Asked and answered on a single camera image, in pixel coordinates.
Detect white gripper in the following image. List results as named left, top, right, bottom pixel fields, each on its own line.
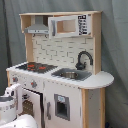
left=5, top=83, right=23, bottom=114

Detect white oven door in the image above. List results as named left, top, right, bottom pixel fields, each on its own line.
left=22, top=89, right=44, bottom=128

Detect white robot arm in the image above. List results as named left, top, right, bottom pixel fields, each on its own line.
left=0, top=83, right=38, bottom=128

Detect wooden toy kitchen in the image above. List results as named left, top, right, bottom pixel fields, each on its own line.
left=7, top=11, right=114, bottom=128

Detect left red stove knob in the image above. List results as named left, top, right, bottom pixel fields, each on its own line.
left=12, top=76, right=19, bottom=83

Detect red stove knob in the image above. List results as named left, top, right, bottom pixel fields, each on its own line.
left=12, top=76, right=19, bottom=83
left=31, top=81, right=37, bottom=88

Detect right red stove knob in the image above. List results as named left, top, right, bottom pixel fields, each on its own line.
left=31, top=81, right=37, bottom=88

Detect black stovetop red burners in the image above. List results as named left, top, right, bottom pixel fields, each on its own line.
left=18, top=62, right=55, bottom=73

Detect grey toy sink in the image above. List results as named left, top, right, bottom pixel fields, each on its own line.
left=52, top=68, right=92, bottom=81

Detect grey range hood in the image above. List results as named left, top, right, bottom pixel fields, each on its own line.
left=24, top=16, right=49, bottom=34

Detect black toy faucet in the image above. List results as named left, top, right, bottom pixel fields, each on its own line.
left=76, top=51, right=93, bottom=70

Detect white microwave door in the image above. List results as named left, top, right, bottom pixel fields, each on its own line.
left=48, top=14, right=91, bottom=38

